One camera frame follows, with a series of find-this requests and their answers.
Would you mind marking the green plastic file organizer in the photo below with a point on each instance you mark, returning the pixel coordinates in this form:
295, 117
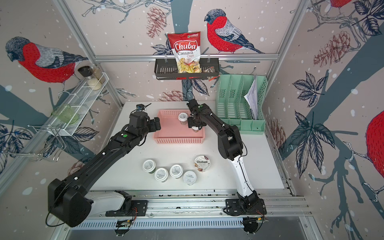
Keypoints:
232, 108

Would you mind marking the black lid spice jar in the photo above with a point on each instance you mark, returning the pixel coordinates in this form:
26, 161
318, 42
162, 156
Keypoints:
90, 78

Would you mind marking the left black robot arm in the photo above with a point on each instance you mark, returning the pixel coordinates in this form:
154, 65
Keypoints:
67, 198

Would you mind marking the green yogurt cup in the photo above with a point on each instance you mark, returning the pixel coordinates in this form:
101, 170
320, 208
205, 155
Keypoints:
190, 178
161, 175
149, 166
176, 171

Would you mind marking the red Chuba chips bag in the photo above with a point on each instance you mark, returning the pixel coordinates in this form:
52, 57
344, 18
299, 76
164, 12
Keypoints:
186, 49

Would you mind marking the white yogurt bottle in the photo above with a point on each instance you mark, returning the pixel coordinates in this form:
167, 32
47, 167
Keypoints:
183, 118
196, 129

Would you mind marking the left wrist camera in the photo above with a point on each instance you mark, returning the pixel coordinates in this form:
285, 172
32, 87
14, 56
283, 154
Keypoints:
140, 107

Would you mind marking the pink plastic basket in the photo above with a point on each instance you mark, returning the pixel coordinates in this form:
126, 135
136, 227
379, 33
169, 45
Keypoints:
173, 132

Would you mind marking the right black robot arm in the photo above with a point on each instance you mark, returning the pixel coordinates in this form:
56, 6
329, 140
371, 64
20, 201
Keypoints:
230, 146

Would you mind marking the papers in organizer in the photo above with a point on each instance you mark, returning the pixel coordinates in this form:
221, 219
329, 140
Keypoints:
251, 96

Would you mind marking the black wire wall basket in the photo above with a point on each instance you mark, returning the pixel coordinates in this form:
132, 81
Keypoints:
168, 70

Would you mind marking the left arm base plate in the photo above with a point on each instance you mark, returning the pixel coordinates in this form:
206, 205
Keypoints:
130, 208

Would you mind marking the wire rack hanger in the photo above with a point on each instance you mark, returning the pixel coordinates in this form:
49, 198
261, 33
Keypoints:
36, 143

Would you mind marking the Chobani yogurt cup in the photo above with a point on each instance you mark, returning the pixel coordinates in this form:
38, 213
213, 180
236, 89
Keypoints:
202, 163

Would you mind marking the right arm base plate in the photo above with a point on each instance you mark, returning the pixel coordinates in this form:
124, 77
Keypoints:
235, 208

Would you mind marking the green glass cup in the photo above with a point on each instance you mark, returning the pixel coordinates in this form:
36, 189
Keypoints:
66, 114

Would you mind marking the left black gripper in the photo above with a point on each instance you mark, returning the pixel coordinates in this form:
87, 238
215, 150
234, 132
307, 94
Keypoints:
153, 126

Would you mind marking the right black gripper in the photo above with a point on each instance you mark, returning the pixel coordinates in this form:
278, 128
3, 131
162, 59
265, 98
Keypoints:
190, 124

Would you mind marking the white wire wall shelf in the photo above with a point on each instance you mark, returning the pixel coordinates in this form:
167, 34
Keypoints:
81, 99

